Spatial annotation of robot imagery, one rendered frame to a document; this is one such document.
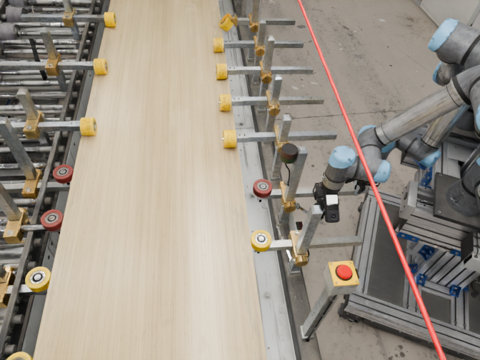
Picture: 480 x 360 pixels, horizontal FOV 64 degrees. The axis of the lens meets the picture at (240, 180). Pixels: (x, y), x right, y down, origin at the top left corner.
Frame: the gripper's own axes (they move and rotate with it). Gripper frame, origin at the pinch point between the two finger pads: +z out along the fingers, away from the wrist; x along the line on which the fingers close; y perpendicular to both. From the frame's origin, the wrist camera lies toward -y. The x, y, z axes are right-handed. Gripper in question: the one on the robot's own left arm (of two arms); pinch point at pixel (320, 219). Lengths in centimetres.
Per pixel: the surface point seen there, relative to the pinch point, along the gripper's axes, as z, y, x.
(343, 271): -27.7, -34.2, 8.2
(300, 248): 3.7, -9.8, 9.2
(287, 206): 9.0, 12.6, 9.2
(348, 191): 9.6, 19.4, -19.8
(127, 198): 6, 18, 74
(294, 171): -11.2, 15.2, 9.2
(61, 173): 5, 32, 102
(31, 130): -1, 51, 116
